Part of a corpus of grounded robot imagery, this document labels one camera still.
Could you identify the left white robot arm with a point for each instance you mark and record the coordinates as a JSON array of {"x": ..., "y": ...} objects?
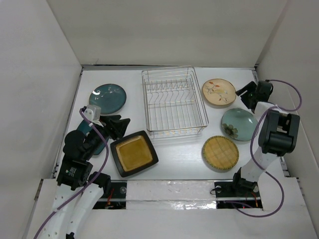
[{"x": 78, "y": 187}]

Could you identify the beige floral round plate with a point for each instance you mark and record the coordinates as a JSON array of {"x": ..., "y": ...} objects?
[{"x": 219, "y": 92}]

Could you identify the silver wire dish rack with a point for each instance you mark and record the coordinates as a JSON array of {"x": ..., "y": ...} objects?
[{"x": 173, "y": 102}]

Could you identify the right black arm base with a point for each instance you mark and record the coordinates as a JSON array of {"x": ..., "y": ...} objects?
[{"x": 229, "y": 198}]

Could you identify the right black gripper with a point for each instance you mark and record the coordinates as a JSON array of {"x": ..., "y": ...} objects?
[{"x": 250, "y": 86}]

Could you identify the black square amber plate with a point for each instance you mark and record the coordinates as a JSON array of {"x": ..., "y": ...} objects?
[{"x": 133, "y": 153}]

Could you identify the light green flower plate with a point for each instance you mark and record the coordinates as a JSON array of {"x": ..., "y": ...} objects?
[{"x": 239, "y": 124}]

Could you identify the woven bamboo round plate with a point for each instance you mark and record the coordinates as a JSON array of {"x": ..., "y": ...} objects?
[{"x": 220, "y": 152}]

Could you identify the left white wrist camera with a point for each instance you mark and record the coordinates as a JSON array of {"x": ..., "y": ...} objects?
[{"x": 92, "y": 114}]

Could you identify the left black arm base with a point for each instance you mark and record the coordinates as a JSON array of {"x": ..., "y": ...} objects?
[{"x": 115, "y": 198}]

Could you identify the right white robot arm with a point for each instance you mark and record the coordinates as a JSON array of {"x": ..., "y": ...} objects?
[{"x": 277, "y": 133}]

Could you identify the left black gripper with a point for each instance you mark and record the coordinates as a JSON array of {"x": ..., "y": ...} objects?
[{"x": 113, "y": 125}]

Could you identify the dark teal oval plate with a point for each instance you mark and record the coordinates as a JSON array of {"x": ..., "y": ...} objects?
[{"x": 86, "y": 129}]

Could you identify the dark teal round plate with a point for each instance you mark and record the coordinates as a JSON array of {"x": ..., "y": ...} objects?
[{"x": 109, "y": 97}]

